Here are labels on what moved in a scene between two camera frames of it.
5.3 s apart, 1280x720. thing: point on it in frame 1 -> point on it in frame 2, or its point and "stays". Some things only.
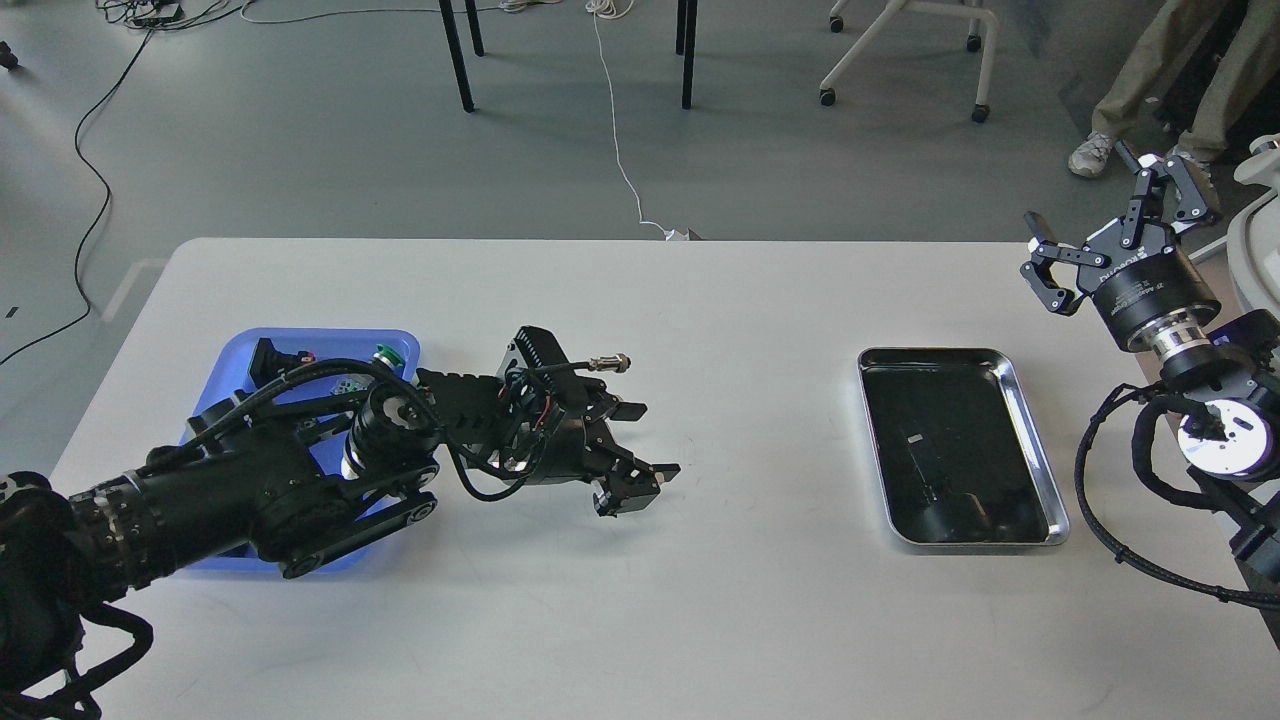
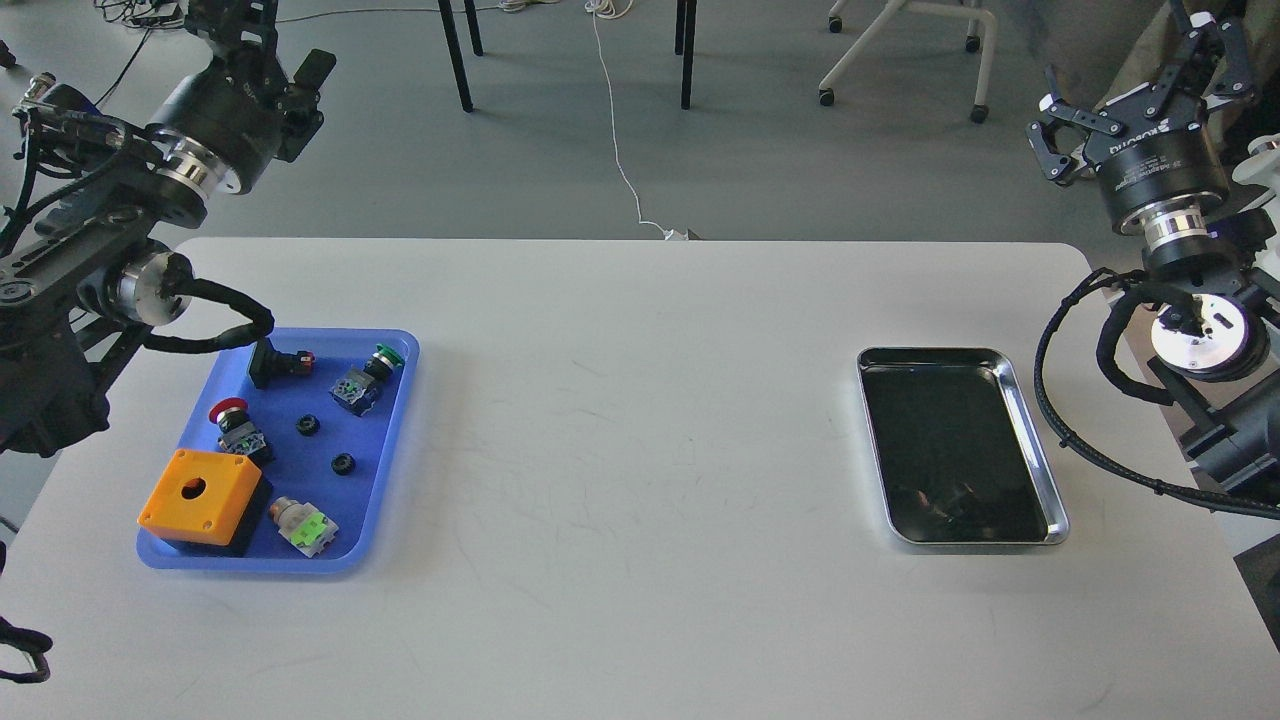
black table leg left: [458, 57] stays
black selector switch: [268, 364] stays
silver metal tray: [958, 455] stays
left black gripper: [571, 443] -> [229, 114]
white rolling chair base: [974, 43] stays
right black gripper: [1132, 281] -> [1153, 150]
